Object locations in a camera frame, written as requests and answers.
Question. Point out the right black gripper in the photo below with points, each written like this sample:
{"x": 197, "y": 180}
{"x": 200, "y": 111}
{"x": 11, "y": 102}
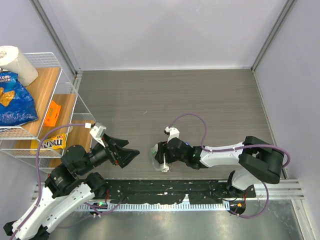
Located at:
{"x": 162, "y": 148}

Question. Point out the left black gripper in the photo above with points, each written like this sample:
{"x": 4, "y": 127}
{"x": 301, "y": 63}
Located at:
{"x": 123, "y": 156}

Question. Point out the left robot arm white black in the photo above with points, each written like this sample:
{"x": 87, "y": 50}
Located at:
{"x": 68, "y": 186}

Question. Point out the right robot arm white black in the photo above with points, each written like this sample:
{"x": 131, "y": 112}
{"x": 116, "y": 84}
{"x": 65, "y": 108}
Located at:
{"x": 257, "y": 162}

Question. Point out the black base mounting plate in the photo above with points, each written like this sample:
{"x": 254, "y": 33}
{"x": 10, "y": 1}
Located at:
{"x": 169, "y": 192}

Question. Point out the yellow m&m's bag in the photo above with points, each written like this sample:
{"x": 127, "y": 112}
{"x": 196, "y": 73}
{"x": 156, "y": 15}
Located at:
{"x": 55, "y": 142}

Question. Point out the orange candy packet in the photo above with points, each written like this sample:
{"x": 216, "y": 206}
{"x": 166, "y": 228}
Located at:
{"x": 52, "y": 114}

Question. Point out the blue chips bag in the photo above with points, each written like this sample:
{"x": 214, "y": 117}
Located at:
{"x": 17, "y": 106}

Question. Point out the paper towel roll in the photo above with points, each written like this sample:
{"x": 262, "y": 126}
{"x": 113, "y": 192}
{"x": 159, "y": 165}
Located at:
{"x": 13, "y": 60}

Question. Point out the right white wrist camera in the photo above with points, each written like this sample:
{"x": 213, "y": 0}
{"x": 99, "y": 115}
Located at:
{"x": 171, "y": 133}

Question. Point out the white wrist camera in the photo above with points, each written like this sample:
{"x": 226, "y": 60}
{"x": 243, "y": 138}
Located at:
{"x": 96, "y": 131}
{"x": 171, "y": 133}

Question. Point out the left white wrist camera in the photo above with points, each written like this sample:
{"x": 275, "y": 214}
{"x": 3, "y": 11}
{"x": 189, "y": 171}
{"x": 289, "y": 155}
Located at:
{"x": 96, "y": 131}

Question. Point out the white slotted cable duct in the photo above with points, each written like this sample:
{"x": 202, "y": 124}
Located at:
{"x": 176, "y": 207}

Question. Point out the white wire shelf rack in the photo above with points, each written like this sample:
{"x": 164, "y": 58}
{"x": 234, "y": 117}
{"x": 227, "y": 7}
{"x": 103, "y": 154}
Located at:
{"x": 57, "y": 103}

